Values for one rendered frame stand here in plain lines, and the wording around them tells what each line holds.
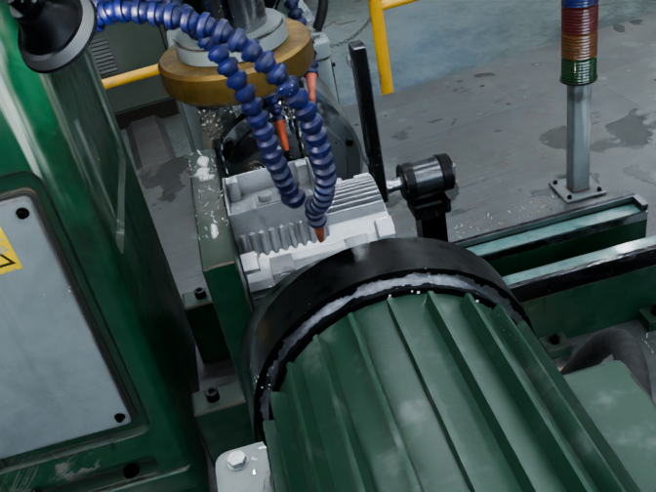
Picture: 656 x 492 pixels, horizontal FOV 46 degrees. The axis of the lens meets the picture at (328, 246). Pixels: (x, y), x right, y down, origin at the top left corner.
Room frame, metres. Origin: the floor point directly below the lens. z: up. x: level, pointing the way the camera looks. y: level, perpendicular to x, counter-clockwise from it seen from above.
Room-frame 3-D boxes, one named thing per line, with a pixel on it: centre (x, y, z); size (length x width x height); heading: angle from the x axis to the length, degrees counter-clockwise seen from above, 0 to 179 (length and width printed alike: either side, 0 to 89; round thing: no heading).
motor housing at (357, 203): (0.87, 0.02, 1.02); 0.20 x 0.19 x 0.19; 95
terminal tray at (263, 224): (0.87, 0.06, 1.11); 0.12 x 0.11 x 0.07; 95
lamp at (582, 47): (1.22, -0.49, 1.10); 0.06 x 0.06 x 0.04
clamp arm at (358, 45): (1.02, -0.10, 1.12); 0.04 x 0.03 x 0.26; 95
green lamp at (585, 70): (1.22, -0.49, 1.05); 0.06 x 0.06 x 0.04
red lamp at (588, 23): (1.22, -0.49, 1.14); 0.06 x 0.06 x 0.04
